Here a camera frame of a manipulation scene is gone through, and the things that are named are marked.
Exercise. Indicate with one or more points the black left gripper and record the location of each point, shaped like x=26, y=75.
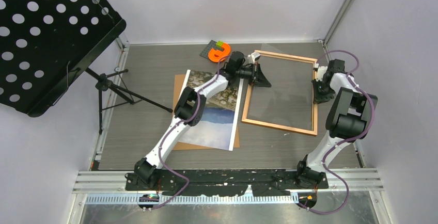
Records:
x=258, y=77

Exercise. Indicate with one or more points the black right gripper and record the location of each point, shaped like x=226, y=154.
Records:
x=317, y=98

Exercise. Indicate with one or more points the transparent acrylic sheet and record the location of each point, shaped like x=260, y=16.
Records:
x=288, y=101

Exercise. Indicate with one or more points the wooden picture frame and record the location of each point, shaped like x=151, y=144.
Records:
x=314, y=107

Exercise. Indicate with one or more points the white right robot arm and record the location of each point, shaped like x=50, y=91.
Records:
x=349, y=119

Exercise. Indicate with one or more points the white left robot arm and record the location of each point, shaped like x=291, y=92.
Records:
x=190, y=107

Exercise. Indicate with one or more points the landscape photo print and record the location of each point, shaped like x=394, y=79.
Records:
x=218, y=127

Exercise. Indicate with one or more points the green lego brick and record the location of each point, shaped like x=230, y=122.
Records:
x=219, y=44

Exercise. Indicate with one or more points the grey lego baseplate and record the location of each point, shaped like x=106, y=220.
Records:
x=212, y=45

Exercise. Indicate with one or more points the black perforated music stand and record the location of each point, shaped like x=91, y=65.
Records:
x=47, y=44

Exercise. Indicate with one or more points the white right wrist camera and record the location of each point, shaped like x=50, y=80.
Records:
x=319, y=72

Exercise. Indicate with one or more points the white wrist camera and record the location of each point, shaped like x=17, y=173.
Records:
x=319, y=72
x=252, y=59

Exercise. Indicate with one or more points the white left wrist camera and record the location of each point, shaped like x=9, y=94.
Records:
x=252, y=59

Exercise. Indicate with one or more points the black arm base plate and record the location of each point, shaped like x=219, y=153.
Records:
x=224, y=183

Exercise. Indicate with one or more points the aluminium rail with ruler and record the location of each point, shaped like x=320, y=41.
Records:
x=109, y=188

